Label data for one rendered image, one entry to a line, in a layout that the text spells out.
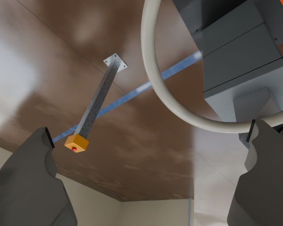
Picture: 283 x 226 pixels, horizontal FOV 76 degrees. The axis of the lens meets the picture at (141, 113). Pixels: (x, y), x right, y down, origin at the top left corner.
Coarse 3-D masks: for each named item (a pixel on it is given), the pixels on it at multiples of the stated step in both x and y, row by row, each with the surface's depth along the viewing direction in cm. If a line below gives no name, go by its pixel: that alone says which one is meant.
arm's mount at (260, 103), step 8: (264, 88) 90; (240, 96) 98; (248, 96) 94; (256, 96) 91; (264, 96) 88; (272, 96) 91; (240, 104) 95; (248, 104) 91; (256, 104) 88; (264, 104) 85; (272, 104) 87; (240, 112) 92; (248, 112) 89; (256, 112) 86; (264, 112) 86; (272, 112) 88; (240, 120) 89; (248, 120) 86; (240, 136) 84; (248, 144) 87
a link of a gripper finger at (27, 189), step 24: (24, 144) 10; (48, 144) 11; (0, 168) 9; (24, 168) 8; (48, 168) 9; (0, 192) 7; (24, 192) 7; (48, 192) 7; (0, 216) 6; (24, 216) 6; (48, 216) 6; (72, 216) 7
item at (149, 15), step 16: (160, 0) 34; (144, 16) 35; (144, 32) 37; (144, 48) 38; (144, 64) 40; (160, 80) 42; (160, 96) 44; (176, 112) 45; (192, 112) 47; (208, 128) 48; (224, 128) 48; (240, 128) 48
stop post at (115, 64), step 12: (108, 60) 200; (120, 60) 197; (108, 72) 185; (108, 84) 178; (96, 96) 163; (96, 108) 157; (84, 120) 145; (84, 132) 141; (72, 144) 131; (84, 144) 136
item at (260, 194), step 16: (256, 128) 10; (272, 128) 10; (256, 144) 9; (272, 144) 9; (256, 160) 8; (272, 160) 8; (240, 176) 7; (256, 176) 7; (272, 176) 7; (240, 192) 7; (256, 192) 7; (272, 192) 7; (240, 208) 6; (256, 208) 6; (272, 208) 6; (240, 224) 6; (256, 224) 6; (272, 224) 6
